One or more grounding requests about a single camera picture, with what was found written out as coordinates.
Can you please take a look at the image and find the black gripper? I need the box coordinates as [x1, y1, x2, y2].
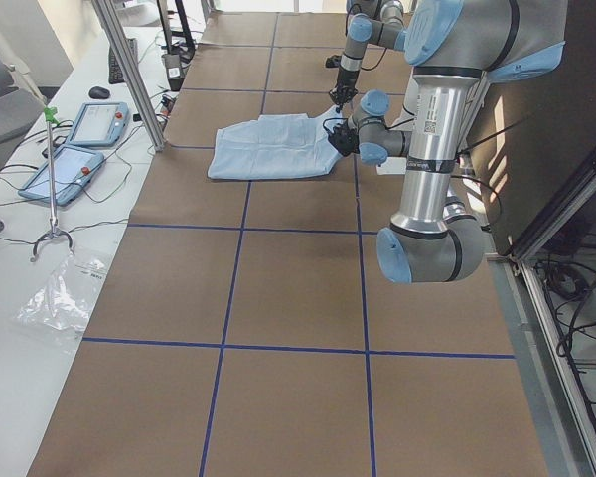
[329, 68, 360, 112]
[327, 122, 359, 157]

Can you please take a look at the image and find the light blue button-up shirt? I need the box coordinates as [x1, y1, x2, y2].
[208, 106, 342, 180]

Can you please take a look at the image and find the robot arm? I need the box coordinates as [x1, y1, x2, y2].
[327, 0, 568, 283]
[329, 1, 407, 112]

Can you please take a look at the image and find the black keyboard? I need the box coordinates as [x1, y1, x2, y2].
[107, 37, 139, 85]

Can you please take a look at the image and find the upper teach pendant tablet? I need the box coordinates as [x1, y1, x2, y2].
[67, 101, 129, 148]

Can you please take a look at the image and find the teach pendant tablet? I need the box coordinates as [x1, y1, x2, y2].
[67, 101, 129, 148]
[18, 145, 104, 206]

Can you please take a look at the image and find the black computer mouse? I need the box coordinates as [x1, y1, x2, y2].
[88, 86, 110, 99]

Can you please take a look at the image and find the lower teach pendant tablet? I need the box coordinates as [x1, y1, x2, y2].
[18, 145, 104, 206]

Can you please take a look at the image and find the reacher grabber tool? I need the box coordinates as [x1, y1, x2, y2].
[30, 106, 74, 263]

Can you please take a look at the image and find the clear plastic bag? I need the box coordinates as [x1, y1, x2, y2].
[12, 247, 112, 350]

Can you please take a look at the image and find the grey office chair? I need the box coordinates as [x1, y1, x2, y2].
[0, 59, 44, 144]

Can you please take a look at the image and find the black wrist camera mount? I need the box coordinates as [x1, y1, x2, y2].
[325, 55, 341, 69]

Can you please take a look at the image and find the grey aluminium frame post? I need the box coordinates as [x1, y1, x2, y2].
[92, 0, 165, 152]

